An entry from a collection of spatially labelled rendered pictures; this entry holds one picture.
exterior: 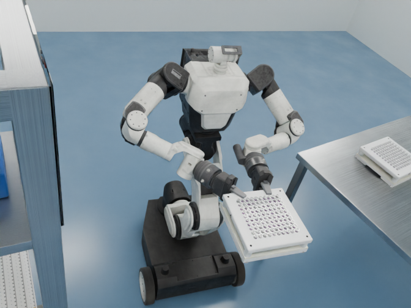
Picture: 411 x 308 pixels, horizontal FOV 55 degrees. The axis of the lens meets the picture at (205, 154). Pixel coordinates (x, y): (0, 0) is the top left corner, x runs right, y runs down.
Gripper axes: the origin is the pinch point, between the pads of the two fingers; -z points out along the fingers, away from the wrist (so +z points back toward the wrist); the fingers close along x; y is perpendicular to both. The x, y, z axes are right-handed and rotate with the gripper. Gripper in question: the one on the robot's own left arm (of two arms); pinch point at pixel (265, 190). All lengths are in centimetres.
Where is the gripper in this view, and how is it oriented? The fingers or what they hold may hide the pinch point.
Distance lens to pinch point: 150.4
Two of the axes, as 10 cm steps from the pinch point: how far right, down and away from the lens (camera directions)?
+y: -9.7, -0.2, -2.4
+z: -1.7, -6.4, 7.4
